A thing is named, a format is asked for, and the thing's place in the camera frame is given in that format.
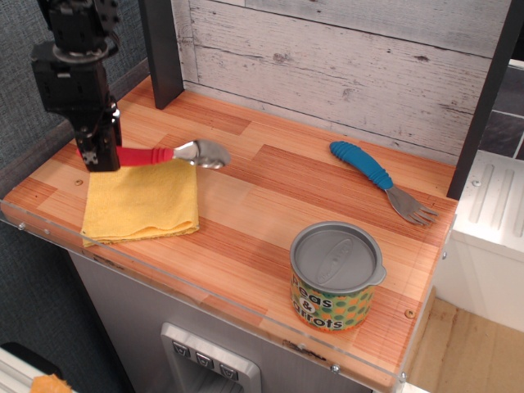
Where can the peas and carrots can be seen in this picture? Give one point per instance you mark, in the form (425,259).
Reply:
(335,269)

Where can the orange object bottom left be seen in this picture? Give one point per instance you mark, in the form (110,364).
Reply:
(49,384)

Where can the silver dispenser panel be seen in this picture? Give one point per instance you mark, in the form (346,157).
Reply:
(209,362)

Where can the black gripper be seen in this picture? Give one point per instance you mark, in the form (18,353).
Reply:
(76,88)

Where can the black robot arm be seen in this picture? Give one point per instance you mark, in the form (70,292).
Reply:
(84,28)

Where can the yellow folded cloth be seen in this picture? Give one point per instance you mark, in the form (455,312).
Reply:
(142,202)

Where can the white ridged side counter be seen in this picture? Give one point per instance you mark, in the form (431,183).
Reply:
(481,267)

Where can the red handled metal spoon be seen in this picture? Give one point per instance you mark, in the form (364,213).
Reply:
(200,152)

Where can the grey toy fridge cabinet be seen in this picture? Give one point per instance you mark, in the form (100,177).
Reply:
(133,314)

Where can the black right vertical post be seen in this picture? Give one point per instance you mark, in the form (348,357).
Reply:
(504,49)

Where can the blue handled metal fork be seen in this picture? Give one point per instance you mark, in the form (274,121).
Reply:
(403,203)

